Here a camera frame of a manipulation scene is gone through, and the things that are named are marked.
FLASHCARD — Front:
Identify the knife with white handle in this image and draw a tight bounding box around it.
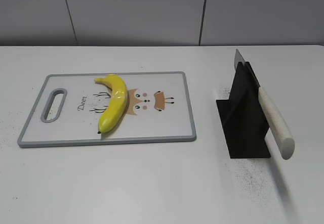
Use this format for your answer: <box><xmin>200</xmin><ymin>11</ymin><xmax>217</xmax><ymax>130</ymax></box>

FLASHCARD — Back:
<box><xmin>234</xmin><ymin>49</ymin><xmax>295</xmax><ymax>160</ymax></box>

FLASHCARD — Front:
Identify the yellow plastic banana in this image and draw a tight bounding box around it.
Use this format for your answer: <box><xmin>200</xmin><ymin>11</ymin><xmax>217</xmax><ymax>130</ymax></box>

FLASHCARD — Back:
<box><xmin>95</xmin><ymin>74</ymin><xmax>128</xmax><ymax>134</ymax></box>

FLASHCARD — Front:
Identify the black knife stand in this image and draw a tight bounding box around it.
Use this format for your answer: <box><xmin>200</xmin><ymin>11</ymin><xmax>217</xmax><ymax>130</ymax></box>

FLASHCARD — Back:
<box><xmin>216</xmin><ymin>62</ymin><xmax>271</xmax><ymax>159</ymax></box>

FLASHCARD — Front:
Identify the white grey-rimmed cutting board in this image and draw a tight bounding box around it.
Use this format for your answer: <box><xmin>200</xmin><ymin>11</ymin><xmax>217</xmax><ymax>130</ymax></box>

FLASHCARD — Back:
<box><xmin>17</xmin><ymin>71</ymin><xmax>196</xmax><ymax>148</ymax></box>

